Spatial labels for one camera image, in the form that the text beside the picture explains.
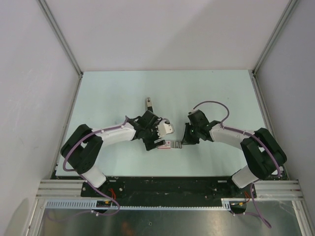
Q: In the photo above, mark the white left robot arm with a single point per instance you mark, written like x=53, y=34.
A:
x=81, y=150

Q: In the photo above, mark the grey slotted cable duct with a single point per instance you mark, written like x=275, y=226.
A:
x=101, y=205

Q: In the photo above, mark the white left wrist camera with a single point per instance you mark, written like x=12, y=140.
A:
x=165, y=128

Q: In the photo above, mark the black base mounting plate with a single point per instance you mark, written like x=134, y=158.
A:
x=169, y=191

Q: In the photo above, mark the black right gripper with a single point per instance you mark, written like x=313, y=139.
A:
x=186, y=139

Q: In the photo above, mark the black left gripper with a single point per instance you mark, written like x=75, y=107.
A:
x=150, y=144

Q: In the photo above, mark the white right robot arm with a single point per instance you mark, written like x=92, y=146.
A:
x=261, y=151

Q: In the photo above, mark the aluminium frame rail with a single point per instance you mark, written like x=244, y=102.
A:
x=59, y=189

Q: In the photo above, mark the red white staple box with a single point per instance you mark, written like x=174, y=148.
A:
x=171, y=145

